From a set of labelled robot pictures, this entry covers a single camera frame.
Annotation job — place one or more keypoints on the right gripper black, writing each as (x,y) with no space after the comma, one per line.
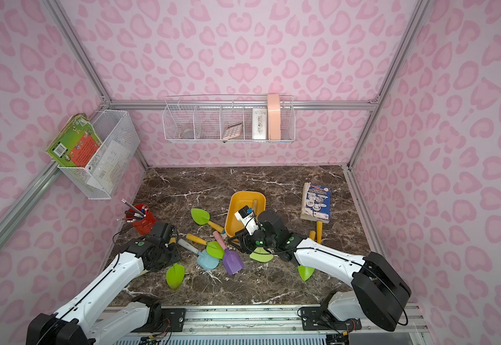
(254,238)

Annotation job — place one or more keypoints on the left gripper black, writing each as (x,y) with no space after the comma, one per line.
(169,241)

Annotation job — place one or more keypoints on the light blue plastic shovel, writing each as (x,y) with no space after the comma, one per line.
(204,260)

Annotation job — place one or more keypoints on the yellow plastic storage box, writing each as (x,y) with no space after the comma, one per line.
(238,201)

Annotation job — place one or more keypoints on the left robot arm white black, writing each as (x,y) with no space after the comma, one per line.
(77,322)

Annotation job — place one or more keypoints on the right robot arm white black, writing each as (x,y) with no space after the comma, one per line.
(381,292)

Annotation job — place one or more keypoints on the green shovel behind box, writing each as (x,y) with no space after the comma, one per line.
(202,217)

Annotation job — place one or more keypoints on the pink box on shelf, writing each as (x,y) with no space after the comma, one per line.
(274,117)

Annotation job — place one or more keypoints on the white box on shelf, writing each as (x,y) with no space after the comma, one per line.
(259,124)

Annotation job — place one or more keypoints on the red pen holder cup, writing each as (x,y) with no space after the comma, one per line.
(140,217)

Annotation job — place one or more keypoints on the blue white book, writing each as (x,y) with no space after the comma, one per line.
(316,203)

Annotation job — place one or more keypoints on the white papers in basket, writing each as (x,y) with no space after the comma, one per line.
(106,173)

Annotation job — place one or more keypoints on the small pink calculator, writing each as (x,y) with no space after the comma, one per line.
(233,132)

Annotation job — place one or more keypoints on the round clear object on shelf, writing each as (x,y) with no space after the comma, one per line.
(187,132)

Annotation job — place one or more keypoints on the green red book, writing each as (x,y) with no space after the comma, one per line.
(76,144)

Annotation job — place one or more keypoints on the light green shovel wooden handle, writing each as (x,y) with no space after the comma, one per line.
(260,254)

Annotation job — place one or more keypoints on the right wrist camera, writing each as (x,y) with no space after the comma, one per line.
(249,219)

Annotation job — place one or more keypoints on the purple shovel pink handle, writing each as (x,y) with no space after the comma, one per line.
(231,260)

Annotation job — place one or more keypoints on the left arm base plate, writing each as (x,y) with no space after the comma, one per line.
(164,320)

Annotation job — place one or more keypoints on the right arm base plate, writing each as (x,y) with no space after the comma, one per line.
(320,319)

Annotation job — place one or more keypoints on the white mesh wall basket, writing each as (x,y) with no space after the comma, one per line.
(111,125)

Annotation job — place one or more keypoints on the white wire wall shelf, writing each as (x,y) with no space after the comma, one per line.
(211,117)

